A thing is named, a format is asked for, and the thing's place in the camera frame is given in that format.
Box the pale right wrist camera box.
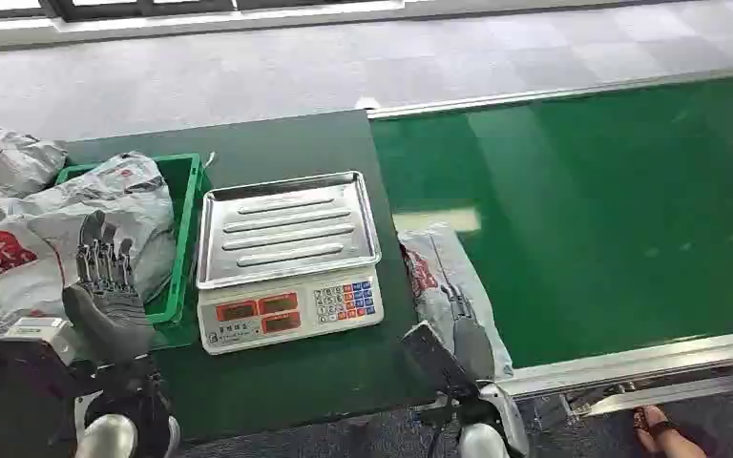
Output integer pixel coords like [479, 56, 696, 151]
[478, 383, 531, 458]

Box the green conveyor belt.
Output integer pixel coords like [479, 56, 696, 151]
[369, 73, 733, 370]

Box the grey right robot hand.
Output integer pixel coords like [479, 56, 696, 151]
[401, 284, 498, 401]

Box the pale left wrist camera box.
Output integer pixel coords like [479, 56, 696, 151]
[0, 317, 81, 366]

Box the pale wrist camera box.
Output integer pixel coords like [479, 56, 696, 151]
[0, 317, 81, 366]
[478, 383, 531, 458]

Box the silver conveyor side rail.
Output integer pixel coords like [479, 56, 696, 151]
[366, 65, 733, 121]
[496, 327, 733, 419]

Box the person's foot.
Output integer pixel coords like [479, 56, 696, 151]
[632, 405, 710, 458]

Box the white electronic weighing scale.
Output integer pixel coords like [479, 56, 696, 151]
[196, 170, 386, 357]

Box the grey parcel bag red stripe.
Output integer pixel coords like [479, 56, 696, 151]
[397, 223, 515, 382]

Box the grey parcel bag red print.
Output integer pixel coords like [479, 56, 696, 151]
[0, 211, 83, 363]

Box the small crumpled grey parcel bag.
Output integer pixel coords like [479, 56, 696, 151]
[0, 117, 69, 213]

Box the large grey plastic parcel bag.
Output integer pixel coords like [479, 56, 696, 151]
[0, 151, 178, 306]

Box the green plastic crate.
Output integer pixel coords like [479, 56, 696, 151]
[54, 153, 207, 327]

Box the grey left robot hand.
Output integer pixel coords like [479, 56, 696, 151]
[61, 210, 155, 367]

